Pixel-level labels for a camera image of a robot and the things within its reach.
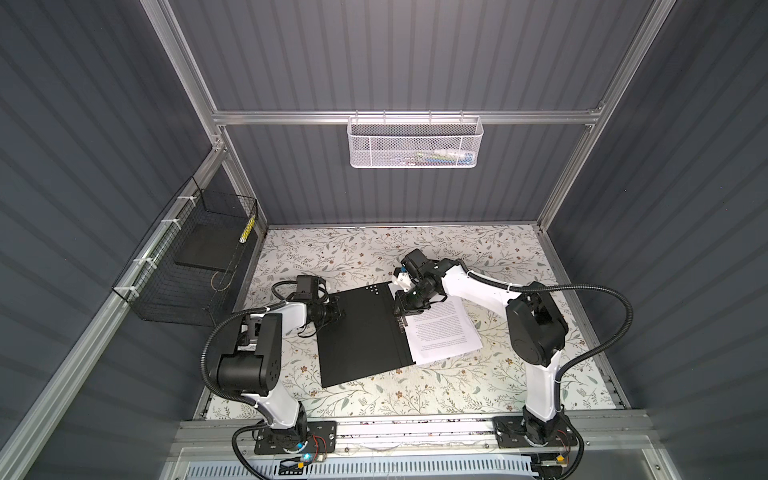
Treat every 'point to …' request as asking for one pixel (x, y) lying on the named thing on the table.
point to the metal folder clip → (401, 321)
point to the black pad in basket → (212, 246)
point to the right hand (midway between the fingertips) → (398, 315)
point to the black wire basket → (189, 267)
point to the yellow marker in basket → (247, 229)
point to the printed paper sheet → (442, 330)
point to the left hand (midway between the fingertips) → (343, 312)
